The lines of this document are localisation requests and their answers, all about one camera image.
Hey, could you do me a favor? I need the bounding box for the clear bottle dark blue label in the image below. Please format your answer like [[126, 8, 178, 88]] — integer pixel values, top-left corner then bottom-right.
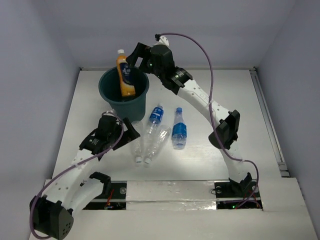
[[144, 103, 164, 141]]

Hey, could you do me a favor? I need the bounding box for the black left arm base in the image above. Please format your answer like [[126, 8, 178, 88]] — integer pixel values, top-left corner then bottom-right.
[[83, 181, 127, 211]]

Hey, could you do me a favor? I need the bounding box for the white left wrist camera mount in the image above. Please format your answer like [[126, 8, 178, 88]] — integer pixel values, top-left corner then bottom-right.
[[101, 110, 118, 118]]

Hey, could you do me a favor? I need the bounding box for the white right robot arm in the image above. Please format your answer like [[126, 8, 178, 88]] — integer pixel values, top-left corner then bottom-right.
[[126, 42, 252, 197]]

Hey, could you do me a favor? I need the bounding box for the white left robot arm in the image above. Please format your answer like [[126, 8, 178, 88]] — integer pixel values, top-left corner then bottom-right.
[[29, 111, 141, 240]]

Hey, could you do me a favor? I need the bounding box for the aluminium rail right edge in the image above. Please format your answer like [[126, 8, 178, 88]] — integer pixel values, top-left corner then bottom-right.
[[249, 67, 291, 178]]

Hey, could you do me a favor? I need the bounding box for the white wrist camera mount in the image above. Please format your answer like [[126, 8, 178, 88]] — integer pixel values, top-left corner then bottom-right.
[[153, 34, 170, 47], [101, 110, 118, 118]]

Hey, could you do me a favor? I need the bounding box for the silver foil tape strip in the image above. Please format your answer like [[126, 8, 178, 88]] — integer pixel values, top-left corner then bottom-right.
[[125, 180, 217, 211]]

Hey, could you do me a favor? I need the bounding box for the orange juice bottle white cap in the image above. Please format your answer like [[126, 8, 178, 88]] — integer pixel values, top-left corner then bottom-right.
[[116, 49, 136, 98]]

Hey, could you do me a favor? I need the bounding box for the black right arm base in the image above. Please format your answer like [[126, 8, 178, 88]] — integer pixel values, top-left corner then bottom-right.
[[210, 172, 263, 210]]

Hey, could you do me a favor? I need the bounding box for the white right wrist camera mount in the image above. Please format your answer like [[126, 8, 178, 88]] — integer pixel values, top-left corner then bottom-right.
[[153, 34, 170, 47]]

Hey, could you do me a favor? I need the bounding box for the dark green plastic bin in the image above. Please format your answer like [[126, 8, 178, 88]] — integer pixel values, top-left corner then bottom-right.
[[98, 67, 150, 122]]

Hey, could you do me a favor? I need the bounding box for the clear bottle blue cap label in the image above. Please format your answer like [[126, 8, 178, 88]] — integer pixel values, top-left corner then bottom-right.
[[171, 107, 187, 150]]

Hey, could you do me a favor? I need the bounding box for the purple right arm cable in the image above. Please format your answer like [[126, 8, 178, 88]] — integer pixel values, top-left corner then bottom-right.
[[154, 31, 261, 210]]

